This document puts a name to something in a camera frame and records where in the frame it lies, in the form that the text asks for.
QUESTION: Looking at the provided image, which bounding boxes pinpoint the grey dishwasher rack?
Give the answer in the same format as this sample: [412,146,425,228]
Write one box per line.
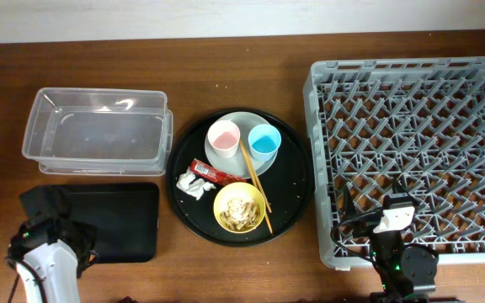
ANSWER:
[303,56,485,270]

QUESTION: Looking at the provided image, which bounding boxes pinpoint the clear plastic bin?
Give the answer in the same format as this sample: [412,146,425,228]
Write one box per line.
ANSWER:
[22,88,173,177]

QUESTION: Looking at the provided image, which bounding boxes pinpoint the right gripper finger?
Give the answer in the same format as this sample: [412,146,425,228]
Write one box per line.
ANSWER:
[343,184,357,219]
[391,180,414,200]

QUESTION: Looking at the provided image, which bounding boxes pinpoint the grey ceramic plate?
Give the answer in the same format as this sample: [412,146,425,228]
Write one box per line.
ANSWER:
[205,111,277,178]

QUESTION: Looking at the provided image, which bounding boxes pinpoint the round black serving tray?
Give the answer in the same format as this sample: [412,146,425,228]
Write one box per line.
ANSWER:
[166,108,315,247]

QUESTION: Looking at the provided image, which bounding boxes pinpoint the pink cup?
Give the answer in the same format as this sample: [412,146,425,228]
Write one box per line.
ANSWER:
[206,120,241,158]

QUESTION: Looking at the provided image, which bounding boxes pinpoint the white tissue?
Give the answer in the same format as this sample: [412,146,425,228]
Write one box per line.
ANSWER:
[176,169,216,200]

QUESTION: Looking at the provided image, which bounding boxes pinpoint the food scraps with rice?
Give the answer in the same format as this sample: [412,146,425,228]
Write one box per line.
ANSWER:
[219,198,261,232]

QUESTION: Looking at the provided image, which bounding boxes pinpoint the red snack wrapper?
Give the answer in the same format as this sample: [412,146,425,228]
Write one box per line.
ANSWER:
[189,159,246,186]

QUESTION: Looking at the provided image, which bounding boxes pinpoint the blue cup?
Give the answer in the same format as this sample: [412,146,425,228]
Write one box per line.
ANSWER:
[248,124,281,162]

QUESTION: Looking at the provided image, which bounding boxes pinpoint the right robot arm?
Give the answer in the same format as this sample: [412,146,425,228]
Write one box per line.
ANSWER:
[338,181,439,302]

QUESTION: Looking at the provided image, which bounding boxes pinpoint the wooden chopstick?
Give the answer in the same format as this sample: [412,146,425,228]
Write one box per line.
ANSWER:
[239,141,273,234]
[239,141,272,213]

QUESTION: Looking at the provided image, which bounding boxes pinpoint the yellow bowl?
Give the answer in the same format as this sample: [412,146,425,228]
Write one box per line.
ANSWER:
[213,183,265,234]

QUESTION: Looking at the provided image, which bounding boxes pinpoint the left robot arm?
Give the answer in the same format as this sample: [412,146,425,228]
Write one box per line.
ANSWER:
[5,212,99,303]

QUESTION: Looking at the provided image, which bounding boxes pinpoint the black rectangular waste tray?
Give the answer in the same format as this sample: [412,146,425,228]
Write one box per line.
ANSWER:
[19,183,159,263]

